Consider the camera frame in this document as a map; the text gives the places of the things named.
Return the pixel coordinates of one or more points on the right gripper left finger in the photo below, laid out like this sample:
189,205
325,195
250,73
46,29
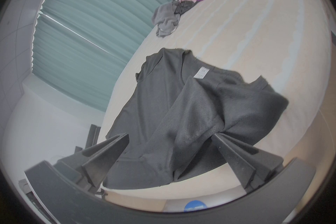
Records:
99,162

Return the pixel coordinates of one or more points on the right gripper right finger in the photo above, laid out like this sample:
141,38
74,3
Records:
237,161

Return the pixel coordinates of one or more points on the black T-shirt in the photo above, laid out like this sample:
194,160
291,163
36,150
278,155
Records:
183,112

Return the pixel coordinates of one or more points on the bed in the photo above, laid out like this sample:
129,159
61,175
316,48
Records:
262,47

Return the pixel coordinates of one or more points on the black chest of drawers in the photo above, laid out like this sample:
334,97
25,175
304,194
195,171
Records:
91,136

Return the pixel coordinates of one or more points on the grey garment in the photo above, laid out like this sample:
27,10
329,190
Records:
164,19

